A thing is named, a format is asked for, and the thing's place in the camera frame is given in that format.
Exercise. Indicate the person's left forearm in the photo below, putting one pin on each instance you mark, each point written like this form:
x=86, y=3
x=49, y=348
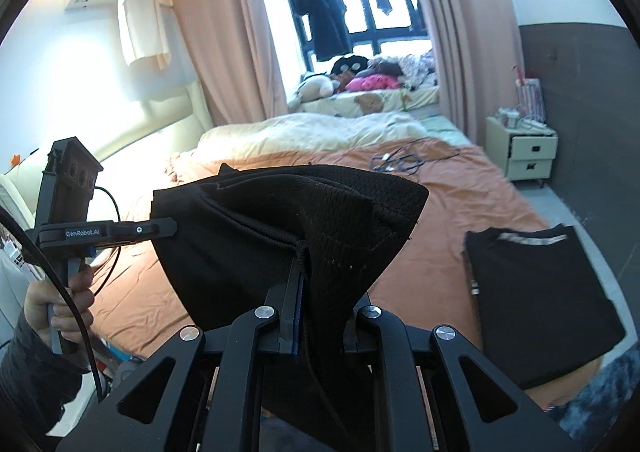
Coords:
x=35, y=377

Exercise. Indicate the white striped holder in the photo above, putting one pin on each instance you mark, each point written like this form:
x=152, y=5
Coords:
x=530, y=100

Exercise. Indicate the person's left hand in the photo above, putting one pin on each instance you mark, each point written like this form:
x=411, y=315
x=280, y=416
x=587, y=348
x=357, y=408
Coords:
x=37, y=307

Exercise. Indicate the white plush toy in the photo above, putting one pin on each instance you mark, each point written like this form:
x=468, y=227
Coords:
x=315, y=88

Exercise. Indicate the pale green nightstand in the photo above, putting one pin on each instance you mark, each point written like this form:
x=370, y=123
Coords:
x=530, y=152

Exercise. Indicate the black sleeveless shirt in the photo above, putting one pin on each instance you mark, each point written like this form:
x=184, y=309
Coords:
x=260, y=232

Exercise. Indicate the pink plush toy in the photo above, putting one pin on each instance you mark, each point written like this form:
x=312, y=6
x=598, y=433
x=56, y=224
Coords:
x=372, y=82

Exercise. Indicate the hanging cream cloth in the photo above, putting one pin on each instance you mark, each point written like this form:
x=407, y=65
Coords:
x=142, y=17

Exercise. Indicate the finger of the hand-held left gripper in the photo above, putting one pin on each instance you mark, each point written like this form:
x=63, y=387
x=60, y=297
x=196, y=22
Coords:
x=145, y=229

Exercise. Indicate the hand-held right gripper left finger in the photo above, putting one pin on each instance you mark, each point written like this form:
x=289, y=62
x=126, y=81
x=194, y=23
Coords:
x=299, y=317

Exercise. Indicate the orange star toy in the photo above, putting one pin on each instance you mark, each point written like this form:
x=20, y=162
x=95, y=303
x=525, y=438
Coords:
x=15, y=160

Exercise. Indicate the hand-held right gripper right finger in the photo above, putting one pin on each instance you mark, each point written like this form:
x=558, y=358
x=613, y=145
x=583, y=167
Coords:
x=367, y=332

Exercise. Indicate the pink curtain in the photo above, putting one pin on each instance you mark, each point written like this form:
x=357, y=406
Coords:
x=225, y=32
x=465, y=32

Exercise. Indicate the bear print window cushion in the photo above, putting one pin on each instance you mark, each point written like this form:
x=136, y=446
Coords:
x=390, y=100

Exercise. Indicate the cream duvet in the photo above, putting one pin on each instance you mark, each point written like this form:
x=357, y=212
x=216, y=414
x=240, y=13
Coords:
x=310, y=132

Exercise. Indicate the hanging dark coat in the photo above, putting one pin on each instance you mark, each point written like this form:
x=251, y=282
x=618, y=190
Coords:
x=325, y=12

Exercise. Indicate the stack of folded clothes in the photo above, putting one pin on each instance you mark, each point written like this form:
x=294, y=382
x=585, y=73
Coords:
x=535, y=302

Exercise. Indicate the grey shaggy rug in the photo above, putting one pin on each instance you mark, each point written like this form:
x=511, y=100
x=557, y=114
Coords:
x=600, y=412

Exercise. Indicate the black plush toy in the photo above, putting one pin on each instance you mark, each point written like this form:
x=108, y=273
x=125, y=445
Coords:
x=349, y=66

